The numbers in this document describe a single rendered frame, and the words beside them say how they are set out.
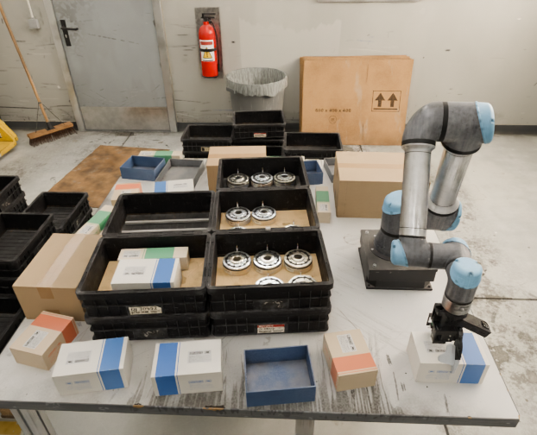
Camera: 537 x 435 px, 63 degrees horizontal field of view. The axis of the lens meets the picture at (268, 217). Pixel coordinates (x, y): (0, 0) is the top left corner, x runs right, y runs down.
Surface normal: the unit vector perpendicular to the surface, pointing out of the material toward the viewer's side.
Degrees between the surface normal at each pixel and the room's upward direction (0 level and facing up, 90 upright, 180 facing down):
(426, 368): 90
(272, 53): 90
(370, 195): 90
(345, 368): 0
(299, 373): 0
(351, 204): 90
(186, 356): 0
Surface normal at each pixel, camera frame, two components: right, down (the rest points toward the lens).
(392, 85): -0.05, 0.40
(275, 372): -0.01, -0.83
